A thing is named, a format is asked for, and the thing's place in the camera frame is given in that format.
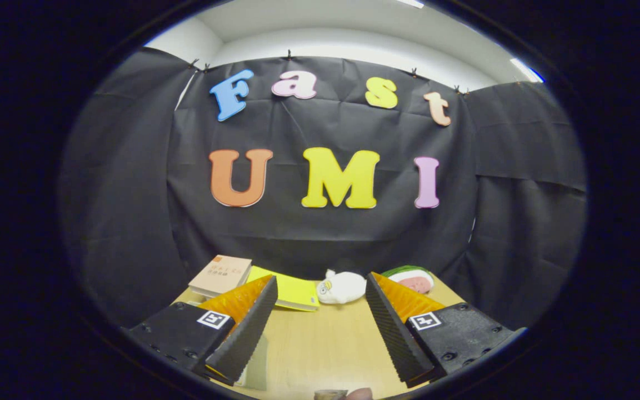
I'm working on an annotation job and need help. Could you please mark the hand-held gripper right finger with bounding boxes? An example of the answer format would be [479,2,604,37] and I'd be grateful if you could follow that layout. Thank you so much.
[364,272,525,389]

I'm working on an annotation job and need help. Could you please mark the watermelon slice plush toy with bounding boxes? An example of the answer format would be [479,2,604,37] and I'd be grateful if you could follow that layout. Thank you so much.
[381,265,435,295]

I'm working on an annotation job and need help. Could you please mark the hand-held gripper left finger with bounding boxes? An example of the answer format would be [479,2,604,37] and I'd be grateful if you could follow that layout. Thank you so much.
[126,275,279,387]

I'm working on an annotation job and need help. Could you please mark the beige book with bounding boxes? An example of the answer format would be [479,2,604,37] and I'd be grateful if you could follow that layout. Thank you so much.
[188,254,253,299]

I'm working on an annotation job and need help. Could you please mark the white plush toy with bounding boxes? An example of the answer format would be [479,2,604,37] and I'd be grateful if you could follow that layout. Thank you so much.
[316,269,367,305]

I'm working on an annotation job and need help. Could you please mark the yellow book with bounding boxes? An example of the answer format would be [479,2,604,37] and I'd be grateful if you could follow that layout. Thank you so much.
[245,266,321,312]

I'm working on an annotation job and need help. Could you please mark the olive fabric storage box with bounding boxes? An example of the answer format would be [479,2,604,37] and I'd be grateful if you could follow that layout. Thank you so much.
[237,333,269,391]

